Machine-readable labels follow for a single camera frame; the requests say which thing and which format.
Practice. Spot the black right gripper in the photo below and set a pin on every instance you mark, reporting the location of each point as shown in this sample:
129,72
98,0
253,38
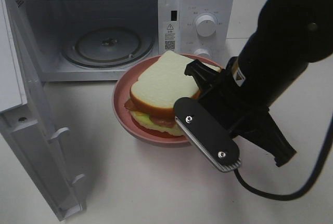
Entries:
236,116

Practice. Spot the toast sandwich with lettuce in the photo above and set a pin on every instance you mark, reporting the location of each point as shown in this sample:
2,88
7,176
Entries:
153,95

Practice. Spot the pink round plate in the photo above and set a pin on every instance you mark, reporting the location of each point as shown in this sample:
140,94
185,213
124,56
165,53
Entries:
121,95

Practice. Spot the white microwave door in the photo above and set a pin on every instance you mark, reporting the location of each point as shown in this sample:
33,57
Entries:
26,122

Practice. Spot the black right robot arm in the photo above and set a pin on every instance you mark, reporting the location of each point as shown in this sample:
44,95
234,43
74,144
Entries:
290,35

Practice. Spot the lower white timer knob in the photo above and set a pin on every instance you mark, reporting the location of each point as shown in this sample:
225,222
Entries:
202,52

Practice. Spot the upper white power knob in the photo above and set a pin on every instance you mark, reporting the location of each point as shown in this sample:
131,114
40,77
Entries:
205,24

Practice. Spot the white warning label sticker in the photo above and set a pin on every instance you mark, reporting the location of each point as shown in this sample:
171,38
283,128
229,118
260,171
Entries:
170,40

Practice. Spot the glass microwave turntable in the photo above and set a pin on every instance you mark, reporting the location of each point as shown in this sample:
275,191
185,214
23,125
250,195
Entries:
108,47

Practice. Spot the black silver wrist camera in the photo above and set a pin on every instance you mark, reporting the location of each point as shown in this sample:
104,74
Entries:
206,134

